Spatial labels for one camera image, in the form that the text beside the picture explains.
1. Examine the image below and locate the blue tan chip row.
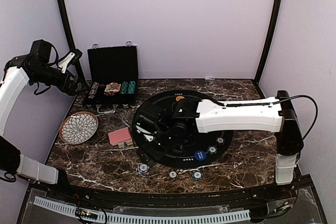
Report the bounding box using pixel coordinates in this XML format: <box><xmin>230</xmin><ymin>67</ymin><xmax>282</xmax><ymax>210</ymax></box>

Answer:
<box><xmin>88</xmin><ymin>82</ymin><xmax>99</xmax><ymax>99</ymax></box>

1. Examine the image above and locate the orange big blind button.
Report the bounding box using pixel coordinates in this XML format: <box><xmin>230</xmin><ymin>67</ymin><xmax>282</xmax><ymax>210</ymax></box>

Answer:
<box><xmin>176</xmin><ymin>95</ymin><xmax>185</xmax><ymax>102</ymax></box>

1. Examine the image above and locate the black poker chip case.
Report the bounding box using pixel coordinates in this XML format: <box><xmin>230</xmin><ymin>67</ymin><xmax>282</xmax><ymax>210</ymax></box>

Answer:
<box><xmin>83</xmin><ymin>45</ymin><xmax>139</xmax><ymax>109</ymax></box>

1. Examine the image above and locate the teal chip row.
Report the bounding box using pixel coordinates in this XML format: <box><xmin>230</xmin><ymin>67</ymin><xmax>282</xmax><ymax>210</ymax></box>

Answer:
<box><xmin>127</xmin><ymin>81</ymin><xmax>137</xmax><ymax>94</ymax></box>
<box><xmin>120</xmin><ymin>81</ymin><xmax>129</xmax><ymax>94</ymax></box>

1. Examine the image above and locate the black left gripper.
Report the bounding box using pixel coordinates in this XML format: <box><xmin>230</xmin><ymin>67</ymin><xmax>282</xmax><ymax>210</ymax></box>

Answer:
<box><xmin>31</xmin><ymin>63</ymin><xmax>89</xmax><ymax>96</ymax></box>

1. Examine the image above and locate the floral ceramic plate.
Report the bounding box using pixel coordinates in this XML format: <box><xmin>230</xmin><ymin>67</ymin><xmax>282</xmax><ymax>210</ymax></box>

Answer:
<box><xmin>59</xmin><ymin>111</ymin><xmax>99</xmax><ymax>145</ymax></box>

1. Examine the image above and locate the teal chip row left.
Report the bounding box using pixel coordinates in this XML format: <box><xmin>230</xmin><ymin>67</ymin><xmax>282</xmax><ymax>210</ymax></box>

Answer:
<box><xmin>120</xmin><ymin>81</ymin><xmax>129</xmax><ymax>94</ymax></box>

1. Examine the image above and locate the white cable duct strip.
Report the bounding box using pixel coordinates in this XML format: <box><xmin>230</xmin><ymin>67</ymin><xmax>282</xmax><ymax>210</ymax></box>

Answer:
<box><xmin>33</xmin><ymin>196</ymin><xmax>250</xmax><ymax>223</ymax></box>

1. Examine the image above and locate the black left frame post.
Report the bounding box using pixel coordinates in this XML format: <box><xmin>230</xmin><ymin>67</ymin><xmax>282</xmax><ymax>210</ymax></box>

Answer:
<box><xmin>52</xmin><ymin>0</ymin><xmax>87</xmax><ymax>88</ymax></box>

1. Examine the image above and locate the round black poker mat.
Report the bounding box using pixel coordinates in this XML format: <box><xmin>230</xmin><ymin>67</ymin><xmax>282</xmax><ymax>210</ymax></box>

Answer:
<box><xmin>132</xmin><ymin>90</ymin><xmax>233</xmax><ymax>169</ymax></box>

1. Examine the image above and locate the brown white chip stack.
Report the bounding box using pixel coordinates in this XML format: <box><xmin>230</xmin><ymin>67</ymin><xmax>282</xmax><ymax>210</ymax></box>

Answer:
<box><xmin>167</xmin><ymin>170</ymin><xmax>178</xmax><ymax>180</ymax></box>

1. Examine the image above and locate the teal blue chip stack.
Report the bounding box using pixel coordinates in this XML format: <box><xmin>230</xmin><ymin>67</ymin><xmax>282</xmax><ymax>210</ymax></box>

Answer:
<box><xmin>192</xmin><ymin>170</ymin><xmax>204</xmax><ymax>181</ymax></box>

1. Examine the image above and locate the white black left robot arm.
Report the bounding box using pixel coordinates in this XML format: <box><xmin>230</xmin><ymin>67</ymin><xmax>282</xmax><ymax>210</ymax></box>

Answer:
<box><xmin>1</xmin><ymin>49</ymin><xmax>88</xmax><ymax>201</ymax></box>

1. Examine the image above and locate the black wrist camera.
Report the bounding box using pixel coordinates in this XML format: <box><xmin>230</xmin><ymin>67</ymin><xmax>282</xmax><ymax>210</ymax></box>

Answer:
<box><xmin>136</xmin><ymin>114</ymin><xmax>157</xmax><ymax>134</ymax></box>
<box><xmin>30</xmin><ymin>39</ymin><xmax>52</xmax><ymax>63</ymax></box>

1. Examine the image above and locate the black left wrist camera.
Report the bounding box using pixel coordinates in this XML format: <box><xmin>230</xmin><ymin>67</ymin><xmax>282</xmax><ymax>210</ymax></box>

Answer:
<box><xmin>30</xmin><ymin>39</ymin><xmax>52</xmax><ymax>63</ymax></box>

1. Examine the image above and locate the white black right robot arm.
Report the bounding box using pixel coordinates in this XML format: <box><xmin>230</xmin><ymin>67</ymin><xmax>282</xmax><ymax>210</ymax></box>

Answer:
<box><xmin>132</xmin><ymin>90</ymin><xmax>303</xmax><ymax>200</ymax></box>

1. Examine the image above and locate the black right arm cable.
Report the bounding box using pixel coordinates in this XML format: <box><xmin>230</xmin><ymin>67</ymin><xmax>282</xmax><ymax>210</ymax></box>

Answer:
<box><xmin>215</xmin><ymin>94</ymin><xmax>319</xmax><ymax>142</ymax></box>

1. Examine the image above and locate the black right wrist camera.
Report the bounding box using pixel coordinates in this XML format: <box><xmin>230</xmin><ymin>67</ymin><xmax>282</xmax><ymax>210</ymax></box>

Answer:
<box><xmin>136</xmin><ymin>114</ymin><xmax>157</xmax><ymax>134</ymax></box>

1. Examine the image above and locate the blue white chip stack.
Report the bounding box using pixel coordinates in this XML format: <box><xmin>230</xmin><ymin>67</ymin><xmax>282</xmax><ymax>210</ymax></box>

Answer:
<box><xmin>136</xmin><ymin>164</ymin><xmax>150</xmax><ymax>177</ymax></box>

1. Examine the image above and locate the teal chip row right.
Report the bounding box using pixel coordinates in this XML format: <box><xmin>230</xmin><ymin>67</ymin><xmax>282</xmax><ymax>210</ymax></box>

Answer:
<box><xmin>127</xmin><ymin>81</ymin><xmax>137</xmax><ymax>94</ymax></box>

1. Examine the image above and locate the red chip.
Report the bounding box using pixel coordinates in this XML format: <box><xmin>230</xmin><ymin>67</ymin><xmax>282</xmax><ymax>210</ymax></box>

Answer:
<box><xmin>216</xmin><ymin>137</ymin><xmax>225</xmax><ymax>145</ymax></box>

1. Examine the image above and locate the red playing card deck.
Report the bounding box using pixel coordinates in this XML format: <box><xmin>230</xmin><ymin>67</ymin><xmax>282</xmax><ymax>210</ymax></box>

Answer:
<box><xmin>108</xmin><ymin>127</ymin><xmax>133</xmax><ymax>148</ymax></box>

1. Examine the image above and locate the red dice set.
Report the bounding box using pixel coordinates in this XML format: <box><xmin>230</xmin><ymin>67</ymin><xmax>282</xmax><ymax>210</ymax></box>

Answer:
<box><xmin>104</xmin><ymin>92</ymin><xmax>115</xmax><ymax>96</ymax></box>

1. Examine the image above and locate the blue small blind button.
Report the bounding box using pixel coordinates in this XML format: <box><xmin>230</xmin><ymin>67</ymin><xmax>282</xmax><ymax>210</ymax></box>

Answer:
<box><xmin>194</xmin><ymin>151</ymin><xmax>207</xmax><ymax>161</ymax></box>

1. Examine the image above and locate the boxed card deck in case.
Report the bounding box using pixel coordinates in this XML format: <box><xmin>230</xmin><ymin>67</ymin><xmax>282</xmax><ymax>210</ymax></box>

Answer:
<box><xmin>104</xmin><ymin>82</ymin><xmax>121</xmax><ymax>93</ymax></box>

